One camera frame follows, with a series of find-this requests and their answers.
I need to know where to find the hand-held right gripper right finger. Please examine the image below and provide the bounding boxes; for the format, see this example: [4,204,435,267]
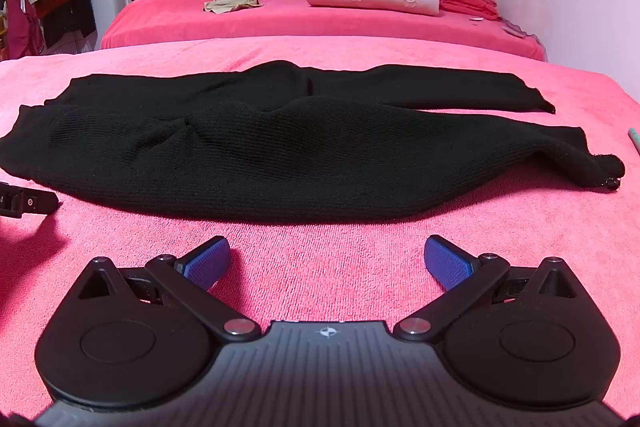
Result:
[392,235,582,343]

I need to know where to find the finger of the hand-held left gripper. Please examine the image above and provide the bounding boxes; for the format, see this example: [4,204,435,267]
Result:
[0,181,61,218]

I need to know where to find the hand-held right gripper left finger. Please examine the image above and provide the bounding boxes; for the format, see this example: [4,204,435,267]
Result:
[73,235,262,343]

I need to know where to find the black knit pants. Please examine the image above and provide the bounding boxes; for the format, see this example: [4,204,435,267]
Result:
[0,61,626,225]

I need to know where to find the pink fleece blanket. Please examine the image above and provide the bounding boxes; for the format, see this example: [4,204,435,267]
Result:
[0,36,640,413]

